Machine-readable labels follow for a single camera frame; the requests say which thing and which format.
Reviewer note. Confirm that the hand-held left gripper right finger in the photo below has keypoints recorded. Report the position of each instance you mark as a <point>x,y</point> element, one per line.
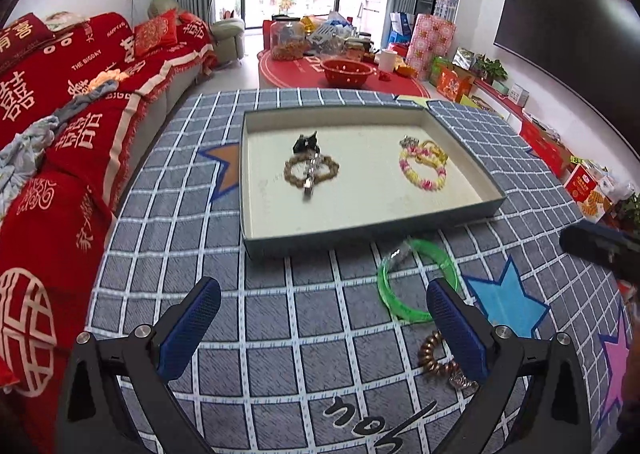
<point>457,329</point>

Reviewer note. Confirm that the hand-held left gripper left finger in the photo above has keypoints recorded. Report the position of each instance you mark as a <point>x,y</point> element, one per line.
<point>192,329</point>

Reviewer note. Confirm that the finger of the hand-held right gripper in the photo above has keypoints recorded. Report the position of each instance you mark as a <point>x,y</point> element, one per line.
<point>600,246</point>

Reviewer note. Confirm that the green plastic bangle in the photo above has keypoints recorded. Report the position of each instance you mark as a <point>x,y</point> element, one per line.
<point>387,294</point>

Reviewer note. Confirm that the grey-green shallow tray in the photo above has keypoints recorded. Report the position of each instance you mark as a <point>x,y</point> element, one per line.
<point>360,194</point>

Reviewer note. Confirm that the silver hair clip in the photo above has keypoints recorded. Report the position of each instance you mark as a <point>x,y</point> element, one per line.
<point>310,184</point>

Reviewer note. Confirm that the silver heart pendant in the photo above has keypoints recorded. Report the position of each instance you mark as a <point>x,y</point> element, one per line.
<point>409,141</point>

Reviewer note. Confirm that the black hair clip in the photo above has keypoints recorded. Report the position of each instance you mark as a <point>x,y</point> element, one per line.
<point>305,143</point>

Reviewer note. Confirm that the large pink star sticker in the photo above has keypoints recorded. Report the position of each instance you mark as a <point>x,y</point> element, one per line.
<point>615,369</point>

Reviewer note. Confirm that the blue star sticker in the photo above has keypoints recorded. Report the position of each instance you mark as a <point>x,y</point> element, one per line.
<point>505,304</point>

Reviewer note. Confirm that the orange biscuit box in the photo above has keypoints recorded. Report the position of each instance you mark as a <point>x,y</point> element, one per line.
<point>585,191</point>

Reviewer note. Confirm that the grey checked tablecloth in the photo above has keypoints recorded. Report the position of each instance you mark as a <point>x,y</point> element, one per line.
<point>300,314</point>

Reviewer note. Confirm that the red gift box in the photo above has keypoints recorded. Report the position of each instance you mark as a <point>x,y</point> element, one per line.
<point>545,144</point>

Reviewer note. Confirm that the sofa with red cover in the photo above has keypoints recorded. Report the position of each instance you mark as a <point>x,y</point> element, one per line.
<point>65,244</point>

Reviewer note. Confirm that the orange star sticker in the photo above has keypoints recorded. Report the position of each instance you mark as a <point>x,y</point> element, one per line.
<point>227,169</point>

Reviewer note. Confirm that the red low shelf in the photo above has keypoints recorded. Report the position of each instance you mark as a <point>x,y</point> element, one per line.
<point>500,97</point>

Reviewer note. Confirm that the green potted plant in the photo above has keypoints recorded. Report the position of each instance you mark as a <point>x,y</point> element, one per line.
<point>490,68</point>

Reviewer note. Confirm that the orange patterned gift box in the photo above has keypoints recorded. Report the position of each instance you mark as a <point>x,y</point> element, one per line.
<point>455,84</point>

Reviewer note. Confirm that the yellow star sticker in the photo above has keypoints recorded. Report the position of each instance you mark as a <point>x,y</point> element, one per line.
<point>415,102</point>

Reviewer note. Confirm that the grey crumpled blanket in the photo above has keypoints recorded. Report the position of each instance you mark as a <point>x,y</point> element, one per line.
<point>25,154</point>

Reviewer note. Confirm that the braided grey pink cloth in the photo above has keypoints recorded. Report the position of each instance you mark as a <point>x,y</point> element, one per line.
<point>95,89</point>

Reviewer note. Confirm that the pink red wrapped box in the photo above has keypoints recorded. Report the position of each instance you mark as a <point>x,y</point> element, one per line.
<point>430,47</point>

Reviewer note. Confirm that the red round table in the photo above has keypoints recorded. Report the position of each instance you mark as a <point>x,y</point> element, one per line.
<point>290,77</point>

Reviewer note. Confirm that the white cup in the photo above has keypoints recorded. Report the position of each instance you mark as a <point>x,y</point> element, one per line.
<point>386,60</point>

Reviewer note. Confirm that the red plastic basket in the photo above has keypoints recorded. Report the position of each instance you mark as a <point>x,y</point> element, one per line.
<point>347,72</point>

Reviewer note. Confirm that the blue white bag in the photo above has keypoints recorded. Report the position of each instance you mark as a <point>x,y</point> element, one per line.
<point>401,27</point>

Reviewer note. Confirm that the small red patterned cushion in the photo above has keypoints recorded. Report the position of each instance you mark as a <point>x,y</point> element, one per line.
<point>155,32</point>

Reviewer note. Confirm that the clear jar of snacks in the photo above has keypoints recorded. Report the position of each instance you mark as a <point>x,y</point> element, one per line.
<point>287,42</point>

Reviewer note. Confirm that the large red cushion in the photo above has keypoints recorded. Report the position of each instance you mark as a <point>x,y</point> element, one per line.
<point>22,37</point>

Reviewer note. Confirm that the black wall television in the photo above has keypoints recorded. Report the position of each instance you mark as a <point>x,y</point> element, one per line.
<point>565,44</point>

